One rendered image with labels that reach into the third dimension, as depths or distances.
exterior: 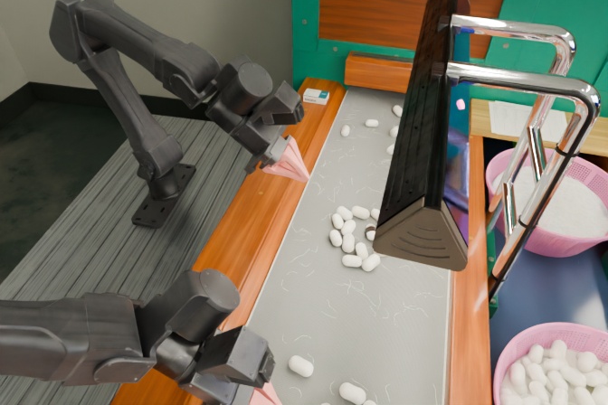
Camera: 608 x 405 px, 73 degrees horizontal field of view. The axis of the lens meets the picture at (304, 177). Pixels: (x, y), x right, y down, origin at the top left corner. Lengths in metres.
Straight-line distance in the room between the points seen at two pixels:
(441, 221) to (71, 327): 0.34
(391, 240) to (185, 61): 0.45
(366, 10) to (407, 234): 0.82
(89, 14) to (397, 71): 0.68
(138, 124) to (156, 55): 0.21
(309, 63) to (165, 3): 1.15
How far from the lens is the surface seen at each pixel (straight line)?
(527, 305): 0.87
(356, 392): 0.62
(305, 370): 0.63
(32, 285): 0.95
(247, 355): 0.47
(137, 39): 0.73
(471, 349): 0.68
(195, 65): 0.68
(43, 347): 0.45
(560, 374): 0.74
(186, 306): 0.47
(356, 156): 0.95
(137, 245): 0.92
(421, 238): 0.36
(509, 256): 0.71
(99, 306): 0.48
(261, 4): 2.01
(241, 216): 0.79
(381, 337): 0.68
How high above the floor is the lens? 1.34
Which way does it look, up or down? 42 degrees down
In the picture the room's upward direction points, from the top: straight up
